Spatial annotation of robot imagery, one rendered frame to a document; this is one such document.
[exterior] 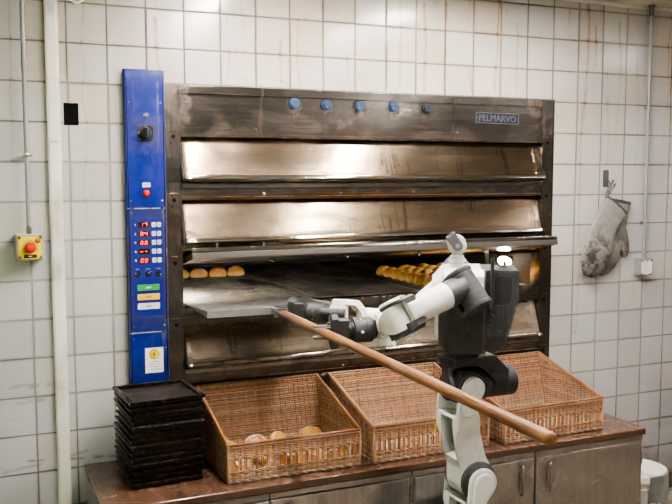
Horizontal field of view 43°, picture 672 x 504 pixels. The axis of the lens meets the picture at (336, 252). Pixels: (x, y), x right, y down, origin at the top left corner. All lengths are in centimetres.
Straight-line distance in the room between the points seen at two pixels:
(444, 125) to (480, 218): 48
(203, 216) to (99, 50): 77
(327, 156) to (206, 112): 57
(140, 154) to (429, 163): 134
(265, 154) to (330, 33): 60
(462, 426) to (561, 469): 95
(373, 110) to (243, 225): 80
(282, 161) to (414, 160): 65
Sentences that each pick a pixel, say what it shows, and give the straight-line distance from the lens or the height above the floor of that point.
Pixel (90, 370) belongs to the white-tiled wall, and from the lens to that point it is 358.
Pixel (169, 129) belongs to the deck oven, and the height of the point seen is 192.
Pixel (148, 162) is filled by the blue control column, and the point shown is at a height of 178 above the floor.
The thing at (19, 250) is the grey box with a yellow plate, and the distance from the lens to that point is 341.
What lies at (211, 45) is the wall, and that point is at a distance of 363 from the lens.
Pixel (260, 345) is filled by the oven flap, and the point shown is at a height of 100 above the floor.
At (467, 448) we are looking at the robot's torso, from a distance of 317.
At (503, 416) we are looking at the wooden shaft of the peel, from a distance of 195.
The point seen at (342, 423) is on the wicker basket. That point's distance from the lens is 358.
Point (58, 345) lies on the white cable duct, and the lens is 353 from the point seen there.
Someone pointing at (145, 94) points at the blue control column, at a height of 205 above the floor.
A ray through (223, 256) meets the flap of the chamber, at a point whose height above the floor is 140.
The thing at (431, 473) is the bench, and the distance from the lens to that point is 360.
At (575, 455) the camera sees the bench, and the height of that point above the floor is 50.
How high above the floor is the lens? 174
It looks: 5 degrees down
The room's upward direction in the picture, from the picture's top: straight up
